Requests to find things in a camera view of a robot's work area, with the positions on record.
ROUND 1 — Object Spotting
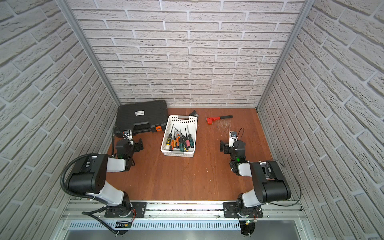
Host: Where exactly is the black yellow dotted screwdriver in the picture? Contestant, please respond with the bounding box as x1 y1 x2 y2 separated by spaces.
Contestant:
166 126 174 146

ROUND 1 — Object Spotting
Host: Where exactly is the pink handle screwdriver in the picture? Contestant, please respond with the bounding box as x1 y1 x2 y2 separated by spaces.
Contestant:
183 134 191 152

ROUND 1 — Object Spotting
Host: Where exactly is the yellow handle screwdriver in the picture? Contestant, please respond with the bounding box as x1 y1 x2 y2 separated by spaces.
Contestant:
170 128 176 151

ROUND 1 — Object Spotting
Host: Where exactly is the short orange screwdriver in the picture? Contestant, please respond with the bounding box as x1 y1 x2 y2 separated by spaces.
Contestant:
172 136 179 149

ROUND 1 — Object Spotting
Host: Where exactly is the long orange screwdriver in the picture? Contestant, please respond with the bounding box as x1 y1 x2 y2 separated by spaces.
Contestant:
175 129 181 149

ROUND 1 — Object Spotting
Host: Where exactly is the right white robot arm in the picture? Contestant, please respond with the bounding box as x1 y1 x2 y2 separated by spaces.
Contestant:
220 140 291 218

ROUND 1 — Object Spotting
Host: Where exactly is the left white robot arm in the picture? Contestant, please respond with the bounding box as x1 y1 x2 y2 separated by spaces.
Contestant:
60 139 144 218

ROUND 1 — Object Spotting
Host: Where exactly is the white perforated plastic bin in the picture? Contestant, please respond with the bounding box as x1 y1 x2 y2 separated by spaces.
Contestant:
161 115 198 158

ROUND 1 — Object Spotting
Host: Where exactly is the black plastic tool case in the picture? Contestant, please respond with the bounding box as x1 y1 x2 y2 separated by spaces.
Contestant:
115 100 168 138

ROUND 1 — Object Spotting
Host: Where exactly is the small dark metal object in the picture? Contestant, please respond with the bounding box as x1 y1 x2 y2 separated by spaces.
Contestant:
189 110 199 118

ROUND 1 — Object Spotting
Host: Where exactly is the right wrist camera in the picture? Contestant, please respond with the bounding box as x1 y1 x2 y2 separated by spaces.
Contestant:
229 131 238 148

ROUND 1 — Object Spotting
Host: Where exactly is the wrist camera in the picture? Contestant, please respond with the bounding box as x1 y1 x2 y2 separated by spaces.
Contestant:
229 131 238 148
122 130 133 141

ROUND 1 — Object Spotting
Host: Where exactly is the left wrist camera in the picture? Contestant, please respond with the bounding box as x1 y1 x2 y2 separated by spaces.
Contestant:
122 130 133 141

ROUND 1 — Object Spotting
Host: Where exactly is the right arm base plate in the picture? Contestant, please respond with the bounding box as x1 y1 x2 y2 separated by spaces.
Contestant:
223 202 264 219

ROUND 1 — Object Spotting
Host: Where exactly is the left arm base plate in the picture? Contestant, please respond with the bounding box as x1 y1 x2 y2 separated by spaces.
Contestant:
105 201 147 219

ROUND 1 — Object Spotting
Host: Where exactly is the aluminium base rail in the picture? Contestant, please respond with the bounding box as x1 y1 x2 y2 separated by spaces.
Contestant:
68 199 308 223

